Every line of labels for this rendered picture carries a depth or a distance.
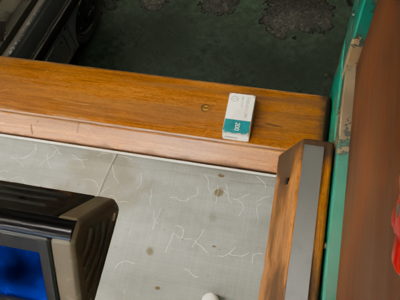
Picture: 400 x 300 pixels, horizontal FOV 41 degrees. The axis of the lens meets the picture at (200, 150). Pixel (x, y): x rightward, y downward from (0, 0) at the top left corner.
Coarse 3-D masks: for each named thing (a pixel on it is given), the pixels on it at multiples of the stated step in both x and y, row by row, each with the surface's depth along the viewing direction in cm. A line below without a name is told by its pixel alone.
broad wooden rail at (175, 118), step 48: (0, 96) 76; (48, 96) 75; (96, 96) 74; (144, 96) 74; (192, 96) 73; (288, 96) 72; (96, 144) 73; (144, 144) 72; (192, 144) 71; (240, 144) 70; (288, 144) 69
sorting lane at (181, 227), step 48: (0, 144) 75; (48, 144) 74; (96, 192) 71; (144, 192) 70; (192, 192) 70; (240, 192) 69; (144, 240) 67; (192, 240) 67; (240, 240) 66; (144, 288) 65; (192, 288) 64; (240, 288) 64
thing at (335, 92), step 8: (344, 40) 67; (344, 48) 66; (336, 72) 72; (336, 80) 69; (336, 88) 67; (336, 96) 65; (336, 104) 64; (336, 112) 62; (336, 120) 62; (328, 136) 70; (328, 208) 57; (320, 280) 54
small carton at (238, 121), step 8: (232, 96) 70; (240, 96) 70; (248, 96) 70; (232, 104) 70; (240, 104) 70; (248, 104) 70; (232, 112) 69; (240, 112) 69; (248, 112) 69; (224, 120) 69; (232, 120) 69; (240, 120) 69; (248, 120) 68; (224, 128) 68; (232, 128) 68; (240, 128) 68; (248, 128) 68; (224, 136) 69; (232, 136) 69; (240, 136) 68; (248, 136) 68
